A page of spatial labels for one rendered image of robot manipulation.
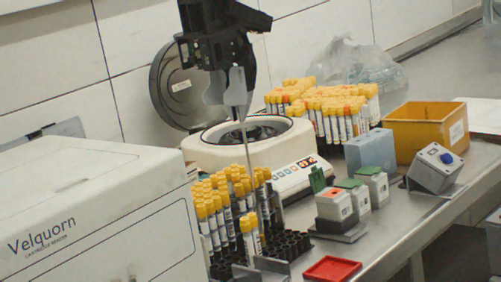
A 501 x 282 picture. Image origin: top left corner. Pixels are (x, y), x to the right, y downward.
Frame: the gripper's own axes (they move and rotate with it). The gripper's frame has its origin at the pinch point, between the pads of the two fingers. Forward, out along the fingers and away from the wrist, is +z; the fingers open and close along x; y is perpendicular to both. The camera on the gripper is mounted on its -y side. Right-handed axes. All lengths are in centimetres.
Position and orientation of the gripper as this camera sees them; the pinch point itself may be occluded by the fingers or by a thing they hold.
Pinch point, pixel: (240, 112)
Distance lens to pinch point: 121.9
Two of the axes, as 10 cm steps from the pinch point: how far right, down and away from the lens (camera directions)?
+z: 1.7, 9.4, 2.9
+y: -6.3, 3.3, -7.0
